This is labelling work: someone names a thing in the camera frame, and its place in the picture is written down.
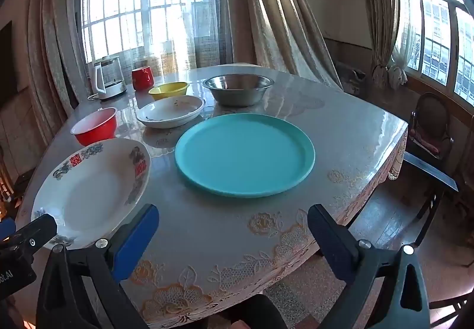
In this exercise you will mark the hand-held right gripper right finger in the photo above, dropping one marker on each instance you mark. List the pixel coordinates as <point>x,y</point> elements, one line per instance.
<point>329,243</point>

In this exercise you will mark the teal plastic plate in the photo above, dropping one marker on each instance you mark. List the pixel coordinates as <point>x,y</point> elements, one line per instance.
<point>244,155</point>

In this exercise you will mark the person's dark trouser leg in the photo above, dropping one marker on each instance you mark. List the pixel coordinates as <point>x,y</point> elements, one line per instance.
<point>255,310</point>

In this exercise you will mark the stainless steel bowl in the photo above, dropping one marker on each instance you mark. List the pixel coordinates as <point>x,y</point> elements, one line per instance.
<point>237,95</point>

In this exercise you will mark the red mug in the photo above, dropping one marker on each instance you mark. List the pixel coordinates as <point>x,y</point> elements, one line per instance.
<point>142,79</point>

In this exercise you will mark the black wall television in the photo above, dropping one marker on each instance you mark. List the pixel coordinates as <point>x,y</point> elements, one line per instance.
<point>7,62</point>

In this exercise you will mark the dark round-back chair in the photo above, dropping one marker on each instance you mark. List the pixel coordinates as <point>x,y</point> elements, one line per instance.
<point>431,121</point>

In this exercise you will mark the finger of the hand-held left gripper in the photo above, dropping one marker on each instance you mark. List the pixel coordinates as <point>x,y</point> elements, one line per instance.
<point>6,229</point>
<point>37,232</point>

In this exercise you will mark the sheer white curtain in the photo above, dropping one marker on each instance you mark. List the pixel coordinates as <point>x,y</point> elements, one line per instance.
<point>177,36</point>

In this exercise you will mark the white glass electric kettle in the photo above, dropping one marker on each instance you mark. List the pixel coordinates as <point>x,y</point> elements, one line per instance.
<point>109,82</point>

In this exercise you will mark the yellow plastic bowl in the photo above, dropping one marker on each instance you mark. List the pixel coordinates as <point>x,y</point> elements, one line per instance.
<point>168,91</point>

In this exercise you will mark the large white printed plate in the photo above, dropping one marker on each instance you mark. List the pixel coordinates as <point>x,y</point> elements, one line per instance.
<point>89,199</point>

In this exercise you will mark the beige draped curtain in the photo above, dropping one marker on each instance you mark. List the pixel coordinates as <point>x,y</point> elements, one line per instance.
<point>277,17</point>

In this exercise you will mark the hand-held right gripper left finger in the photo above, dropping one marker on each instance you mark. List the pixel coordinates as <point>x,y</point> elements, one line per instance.
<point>137,240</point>

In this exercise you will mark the floral plastic tablecloth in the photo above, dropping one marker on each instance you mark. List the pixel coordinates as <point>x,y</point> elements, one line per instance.
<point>229,232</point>

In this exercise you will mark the beige tied curtain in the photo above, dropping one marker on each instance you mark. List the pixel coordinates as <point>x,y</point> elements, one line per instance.
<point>381,17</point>

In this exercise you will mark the red plastic bowl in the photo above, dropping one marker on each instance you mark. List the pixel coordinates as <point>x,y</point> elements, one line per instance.
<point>94,130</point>

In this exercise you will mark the small white floral plate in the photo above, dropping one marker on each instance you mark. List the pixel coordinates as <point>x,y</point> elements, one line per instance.
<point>170,112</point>

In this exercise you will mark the beige side curtain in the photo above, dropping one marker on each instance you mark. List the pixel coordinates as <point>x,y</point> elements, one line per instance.
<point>52,36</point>

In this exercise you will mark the wide corner window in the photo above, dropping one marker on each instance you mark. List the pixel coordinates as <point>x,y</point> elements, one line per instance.
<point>437,36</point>

